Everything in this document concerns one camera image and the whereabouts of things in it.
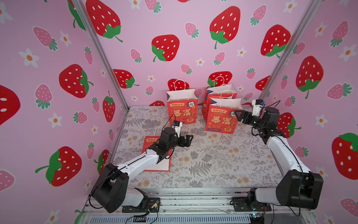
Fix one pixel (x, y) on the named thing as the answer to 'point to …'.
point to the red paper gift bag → (165, 165)
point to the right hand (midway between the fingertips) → (243, 111)
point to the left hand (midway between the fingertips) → (188, 135)
